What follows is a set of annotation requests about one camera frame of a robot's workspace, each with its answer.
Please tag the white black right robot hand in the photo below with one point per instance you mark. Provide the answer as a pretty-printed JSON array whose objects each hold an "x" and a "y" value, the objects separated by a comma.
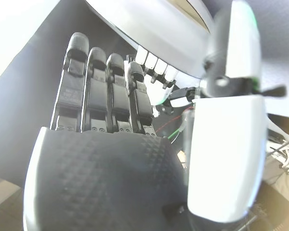
[{"x": 98, "y": 183}]

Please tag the white backdrop sheet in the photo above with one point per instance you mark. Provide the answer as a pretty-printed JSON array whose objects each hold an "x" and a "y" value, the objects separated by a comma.
[{"x": 9, "y": 24}]

